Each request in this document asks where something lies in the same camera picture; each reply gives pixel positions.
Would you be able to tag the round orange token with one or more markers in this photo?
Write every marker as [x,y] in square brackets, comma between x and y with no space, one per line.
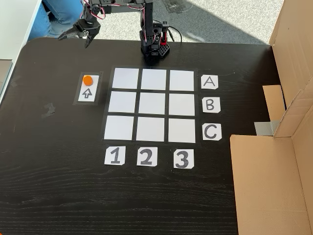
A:
[87,80]

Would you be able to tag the white nine-square grid sheet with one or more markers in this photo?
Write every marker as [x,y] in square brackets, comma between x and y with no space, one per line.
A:
[151,105]

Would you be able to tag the person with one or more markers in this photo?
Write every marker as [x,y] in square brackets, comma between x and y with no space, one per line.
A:
[58,17]

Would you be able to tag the white arrow paper sheet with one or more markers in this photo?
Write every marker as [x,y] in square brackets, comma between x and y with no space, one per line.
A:
[87,94]

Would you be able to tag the red black clamp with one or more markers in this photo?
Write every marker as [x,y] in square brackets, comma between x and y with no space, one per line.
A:
[164,34]

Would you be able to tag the clear tape scraps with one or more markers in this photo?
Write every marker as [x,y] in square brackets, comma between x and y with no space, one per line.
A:
[48,110]

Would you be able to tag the paper sheet number 1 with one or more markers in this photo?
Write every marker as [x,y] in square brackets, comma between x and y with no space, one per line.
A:
[115,156]

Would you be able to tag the paper sheet letter A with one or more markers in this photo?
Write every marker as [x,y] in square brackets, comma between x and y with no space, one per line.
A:
[209,82]

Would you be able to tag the paper sheet number 2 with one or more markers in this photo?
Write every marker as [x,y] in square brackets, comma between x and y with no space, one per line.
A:
[147,156]

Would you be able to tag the paper sheet letter B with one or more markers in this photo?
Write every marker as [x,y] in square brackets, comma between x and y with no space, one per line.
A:
[211,104]

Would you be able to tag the paper sheet number 3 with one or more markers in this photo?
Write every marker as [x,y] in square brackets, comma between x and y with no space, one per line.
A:
[184,159]

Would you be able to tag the paper sheet letter C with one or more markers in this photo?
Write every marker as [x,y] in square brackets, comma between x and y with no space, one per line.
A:
[211,132]

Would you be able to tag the brown cardboard panel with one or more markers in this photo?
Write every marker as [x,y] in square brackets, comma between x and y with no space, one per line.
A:
[264,183]
[296,36]

